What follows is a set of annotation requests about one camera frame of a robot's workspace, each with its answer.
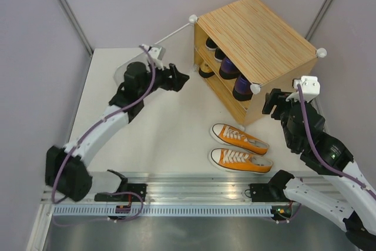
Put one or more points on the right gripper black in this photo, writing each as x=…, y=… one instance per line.
x=277, y=97

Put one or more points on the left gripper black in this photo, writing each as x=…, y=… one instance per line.
x=176, y=83

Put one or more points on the gold heeled shoe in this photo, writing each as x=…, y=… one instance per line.
x=205, y=71

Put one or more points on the purple loafer shoe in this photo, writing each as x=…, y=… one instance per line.
x=228, y=69
x=241, y=90

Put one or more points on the black canvas sneaker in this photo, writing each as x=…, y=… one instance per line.
x=210, y=44
x=219, y=55

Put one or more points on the wooden two-shelf shoe cabinet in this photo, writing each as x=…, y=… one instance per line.
x=265, y=49

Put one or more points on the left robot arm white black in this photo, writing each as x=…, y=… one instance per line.
x=66, y=170

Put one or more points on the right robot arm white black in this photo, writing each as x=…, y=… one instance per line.
x=330, y=158

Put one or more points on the white translucent cabinet door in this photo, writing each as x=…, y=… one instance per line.
x=176, y=48

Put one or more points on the orange canvas sneaker upper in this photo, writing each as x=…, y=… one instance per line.
x=229, y=135

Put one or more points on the orange canvas sneaker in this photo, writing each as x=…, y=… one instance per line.
x=236, y=161
x=229, y=135

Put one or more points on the orange canvas sneaker lower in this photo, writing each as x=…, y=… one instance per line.
x=236, y=161

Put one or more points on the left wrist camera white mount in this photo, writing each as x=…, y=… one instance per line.
x=154, y=55

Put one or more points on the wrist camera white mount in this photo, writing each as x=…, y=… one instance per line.
x=307, y=88
x=154, y=55

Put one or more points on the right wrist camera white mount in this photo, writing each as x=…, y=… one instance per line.
x=307, y=88

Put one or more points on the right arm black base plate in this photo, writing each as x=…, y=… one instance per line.
x=259, y=192

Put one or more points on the aluminium rail frame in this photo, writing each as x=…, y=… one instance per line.
x=214, y=191

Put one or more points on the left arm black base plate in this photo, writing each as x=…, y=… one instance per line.
x=126, y=192

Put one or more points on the white slotted cable duct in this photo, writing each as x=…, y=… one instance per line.
x=165, y=210

